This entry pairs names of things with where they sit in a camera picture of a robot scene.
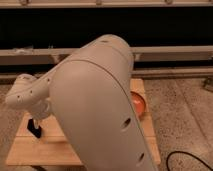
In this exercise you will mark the black eraser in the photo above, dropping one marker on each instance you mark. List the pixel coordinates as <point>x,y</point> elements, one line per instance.
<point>37,132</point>

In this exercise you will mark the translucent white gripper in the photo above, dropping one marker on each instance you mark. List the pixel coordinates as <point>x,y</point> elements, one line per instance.
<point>41,110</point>

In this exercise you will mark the grey metal rail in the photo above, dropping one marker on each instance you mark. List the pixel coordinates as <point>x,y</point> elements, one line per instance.
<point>30,56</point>

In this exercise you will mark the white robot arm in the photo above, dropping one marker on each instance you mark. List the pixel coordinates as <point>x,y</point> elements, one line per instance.
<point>89,95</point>

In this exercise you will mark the orange bowl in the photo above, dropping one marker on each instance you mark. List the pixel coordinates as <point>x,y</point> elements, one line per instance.
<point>139,103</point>

